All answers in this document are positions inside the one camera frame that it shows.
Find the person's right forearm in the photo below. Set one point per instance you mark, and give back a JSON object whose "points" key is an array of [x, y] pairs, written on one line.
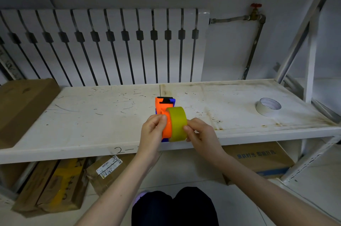
{"points": [[261, 193]]}

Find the white tape roll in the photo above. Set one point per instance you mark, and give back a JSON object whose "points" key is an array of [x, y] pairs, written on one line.
{"points": [[262, 111]]}

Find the person's left thumb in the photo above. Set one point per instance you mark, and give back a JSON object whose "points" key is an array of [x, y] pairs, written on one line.
{"points": [[159, 128]]}

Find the person's right hand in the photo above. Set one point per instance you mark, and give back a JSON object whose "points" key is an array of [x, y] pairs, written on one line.
{"points": [[206, 140]]}

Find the grey metal pipe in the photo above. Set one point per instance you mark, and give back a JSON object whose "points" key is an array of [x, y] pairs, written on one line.
{"points": [[255, 44]]}

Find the grey metal rails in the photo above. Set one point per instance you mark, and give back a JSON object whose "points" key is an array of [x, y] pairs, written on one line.
{"points": [[319, 106]]}

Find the white radiator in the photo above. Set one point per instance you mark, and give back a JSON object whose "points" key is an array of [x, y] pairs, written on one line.
{"points": [[88, 20]]}

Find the person's left forearm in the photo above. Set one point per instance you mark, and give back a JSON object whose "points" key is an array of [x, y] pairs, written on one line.
{"points": [[117, 191]]}

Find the large brown cardboard box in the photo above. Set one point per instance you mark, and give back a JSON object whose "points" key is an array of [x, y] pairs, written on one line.
{"points": [[24, 106]]}

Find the cardboard box with blue print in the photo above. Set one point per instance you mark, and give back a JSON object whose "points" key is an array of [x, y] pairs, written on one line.
{"points": [[263, 159]]}

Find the lilac shoe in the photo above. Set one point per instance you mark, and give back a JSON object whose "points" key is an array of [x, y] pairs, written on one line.
{"points": [[139, 196]]}

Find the white metal shelf rack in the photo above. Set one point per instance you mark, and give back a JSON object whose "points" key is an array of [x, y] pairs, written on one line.
{"points": [[311, 74]]}

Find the person's right thumb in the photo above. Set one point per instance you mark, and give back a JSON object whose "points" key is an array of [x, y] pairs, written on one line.
{"points": [[189, 133]]}

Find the cardboard box with yellow tape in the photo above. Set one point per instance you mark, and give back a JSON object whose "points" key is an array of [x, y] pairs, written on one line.
{"points": [[64, 183]]}

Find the cardboard box with white label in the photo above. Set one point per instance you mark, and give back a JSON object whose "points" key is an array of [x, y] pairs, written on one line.
{"points": [[106, 178]]}

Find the person's black trousers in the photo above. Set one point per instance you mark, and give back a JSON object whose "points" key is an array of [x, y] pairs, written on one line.
{"points": [[175, 209]]}

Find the orange and blue tape dispenser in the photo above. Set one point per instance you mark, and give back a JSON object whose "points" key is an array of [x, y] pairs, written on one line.
{"points": [[161, 106]]}

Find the yellow tape roll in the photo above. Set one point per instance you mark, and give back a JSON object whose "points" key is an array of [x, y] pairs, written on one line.
{"points": [[177, 123]]}

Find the long brown cardboard box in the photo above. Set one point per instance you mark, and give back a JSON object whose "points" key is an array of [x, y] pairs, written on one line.
{"points": [[34, 186]]}

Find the person's left hand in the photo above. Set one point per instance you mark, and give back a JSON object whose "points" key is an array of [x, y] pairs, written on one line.
{"points": [[149, 140]]}

